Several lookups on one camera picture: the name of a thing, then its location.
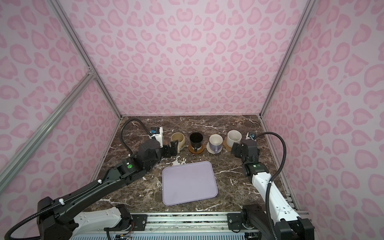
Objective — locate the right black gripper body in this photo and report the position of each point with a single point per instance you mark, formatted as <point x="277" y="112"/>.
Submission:
<point x="239" y="152"/>

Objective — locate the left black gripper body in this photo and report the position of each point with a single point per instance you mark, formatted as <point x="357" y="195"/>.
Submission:
<point x="164" y="152"/>

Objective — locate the white cream mug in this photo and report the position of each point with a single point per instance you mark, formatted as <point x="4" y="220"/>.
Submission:
<point x="233" y="136"/>

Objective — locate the beige tan mug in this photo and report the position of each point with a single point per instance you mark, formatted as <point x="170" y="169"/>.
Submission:
<point x="181" y="140"/>

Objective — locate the white mug grey handle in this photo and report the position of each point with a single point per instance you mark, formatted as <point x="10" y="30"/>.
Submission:
<point x="216" y="142"/>

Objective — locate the multicolour zigzag woven coaster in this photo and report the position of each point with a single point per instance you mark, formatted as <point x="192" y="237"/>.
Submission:
<point x="211" y="151"/>

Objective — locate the brown round wooden coaster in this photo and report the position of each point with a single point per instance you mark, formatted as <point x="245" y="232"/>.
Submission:
<point x="198" y="151"/>

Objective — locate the black mug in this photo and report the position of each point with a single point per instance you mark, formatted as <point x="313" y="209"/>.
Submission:
<point x="196" y="140"/>

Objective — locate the cork flower-shaped coaster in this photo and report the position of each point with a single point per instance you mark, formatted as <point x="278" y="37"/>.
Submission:
<point x="229" y="149"/>

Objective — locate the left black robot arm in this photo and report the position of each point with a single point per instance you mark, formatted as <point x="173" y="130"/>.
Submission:
<point x="57" y="219"/>

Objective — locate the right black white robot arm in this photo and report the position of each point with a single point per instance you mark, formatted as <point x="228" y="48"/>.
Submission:
<point x="279" y="221"/>

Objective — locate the lavender rectangular tray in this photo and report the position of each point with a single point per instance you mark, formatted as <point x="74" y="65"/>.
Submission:
<point x="188" y="183"/>

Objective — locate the left diagonal aluminium beam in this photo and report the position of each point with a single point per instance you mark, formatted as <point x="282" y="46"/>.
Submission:
<point x="18" y="161"/>

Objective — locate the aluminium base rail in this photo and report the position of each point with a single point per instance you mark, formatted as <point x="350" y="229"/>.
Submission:
<point x="248" y="224"/>

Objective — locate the left rear aluminium post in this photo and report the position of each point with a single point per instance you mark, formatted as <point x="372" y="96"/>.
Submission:
<point x="79" y="46"/>

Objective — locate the aluminium corner frame post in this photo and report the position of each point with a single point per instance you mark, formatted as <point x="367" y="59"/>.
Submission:
<point x="307" y="13"/>

